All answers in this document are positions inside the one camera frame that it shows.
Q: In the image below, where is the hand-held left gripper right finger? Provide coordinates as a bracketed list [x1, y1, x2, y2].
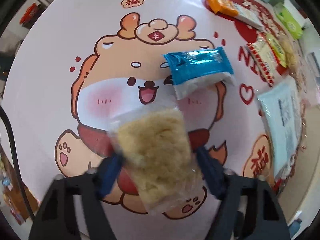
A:
[196, 147, 292, 240]

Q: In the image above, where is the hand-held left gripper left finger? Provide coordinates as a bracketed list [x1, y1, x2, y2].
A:
[29, 154, 124, 240]

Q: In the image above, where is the clear packet beige rice cracker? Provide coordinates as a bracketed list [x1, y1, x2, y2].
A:
[106, 107, 204, 215]

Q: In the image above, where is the yellow green snack packet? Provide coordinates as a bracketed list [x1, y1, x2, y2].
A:
[265, 33, 288, 68]

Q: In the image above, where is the large light blue pack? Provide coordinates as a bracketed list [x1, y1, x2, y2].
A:
[256, 76, 304, 180]

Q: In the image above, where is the blue foil snack packet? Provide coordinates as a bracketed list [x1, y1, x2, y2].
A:
[162, 46, 237, 100]

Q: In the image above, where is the red white striped snack packet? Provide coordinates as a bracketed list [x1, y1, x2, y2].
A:
[246, 40, 275, 87]

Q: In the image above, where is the small clear beige snack packet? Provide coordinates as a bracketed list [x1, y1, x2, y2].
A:
[279, 36, 297, 68]

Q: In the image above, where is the orange snack packet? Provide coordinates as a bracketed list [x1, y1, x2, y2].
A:
[206, 0, 239, 15]

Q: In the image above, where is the green white tissue pack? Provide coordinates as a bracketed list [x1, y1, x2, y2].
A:
[274, 0, 309, 39]

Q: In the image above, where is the orange object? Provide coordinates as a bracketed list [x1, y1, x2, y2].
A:
[19, 3, 42, 25]

